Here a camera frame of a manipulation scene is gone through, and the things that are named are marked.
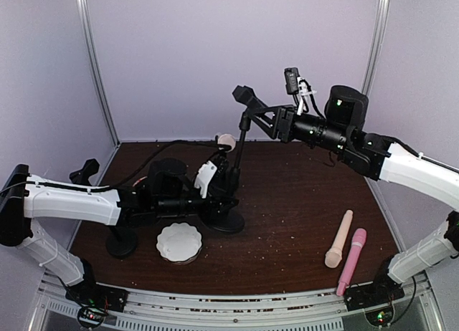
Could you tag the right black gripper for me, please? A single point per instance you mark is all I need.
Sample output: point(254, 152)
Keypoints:
point(283, 124)

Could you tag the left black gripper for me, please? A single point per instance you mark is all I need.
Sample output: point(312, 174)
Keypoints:
point(218, 193)

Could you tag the short black mic stand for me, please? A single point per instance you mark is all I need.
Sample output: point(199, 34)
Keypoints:
point(222, 188)

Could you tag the beige microphone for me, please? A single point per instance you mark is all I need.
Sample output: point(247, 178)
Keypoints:
point(333, 256)
point(226, 142)

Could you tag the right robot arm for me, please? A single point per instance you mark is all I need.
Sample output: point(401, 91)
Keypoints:
point(378, 157)

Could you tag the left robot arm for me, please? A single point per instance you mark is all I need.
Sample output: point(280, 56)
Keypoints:
point(166, 192)

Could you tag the white scalloped dish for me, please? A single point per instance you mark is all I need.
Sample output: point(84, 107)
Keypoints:
point(179, 243)

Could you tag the red patterned bowl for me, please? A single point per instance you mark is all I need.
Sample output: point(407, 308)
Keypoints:
point(139, 181)

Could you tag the pink microphone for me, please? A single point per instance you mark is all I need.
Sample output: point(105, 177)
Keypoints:
point(357, 243)

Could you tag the left circuit board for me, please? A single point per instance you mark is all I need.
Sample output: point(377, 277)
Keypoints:
point(90, 317)

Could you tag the circuit board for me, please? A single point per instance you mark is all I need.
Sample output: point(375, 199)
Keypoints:
point(380, 317)
point(90, 317)

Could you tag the right circuit board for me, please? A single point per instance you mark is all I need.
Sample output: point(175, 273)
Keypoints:
point(380, 317)

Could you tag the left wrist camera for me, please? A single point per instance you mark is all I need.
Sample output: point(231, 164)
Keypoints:
point(203, 178)

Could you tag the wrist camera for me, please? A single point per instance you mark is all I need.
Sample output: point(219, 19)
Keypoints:
point(301, 91)
point(203, 178)

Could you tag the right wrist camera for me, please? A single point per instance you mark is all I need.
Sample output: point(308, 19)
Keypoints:
point(301, 91)

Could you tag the right aluminium frame post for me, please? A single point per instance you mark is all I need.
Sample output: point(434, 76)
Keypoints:
point(379, 31)

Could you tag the aluminium frame post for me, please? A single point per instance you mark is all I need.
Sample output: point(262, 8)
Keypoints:
point(84, 13)
point(379, 31)

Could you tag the left aluminium frame post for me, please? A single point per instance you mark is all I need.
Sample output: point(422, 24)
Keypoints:
point(84, 13)

